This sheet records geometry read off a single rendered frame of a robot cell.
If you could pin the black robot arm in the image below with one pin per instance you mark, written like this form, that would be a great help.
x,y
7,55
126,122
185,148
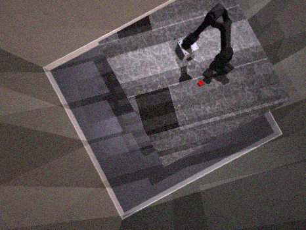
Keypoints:
x,y
225,56

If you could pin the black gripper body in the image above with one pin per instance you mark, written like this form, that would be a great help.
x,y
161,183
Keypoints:
x,y
207,74

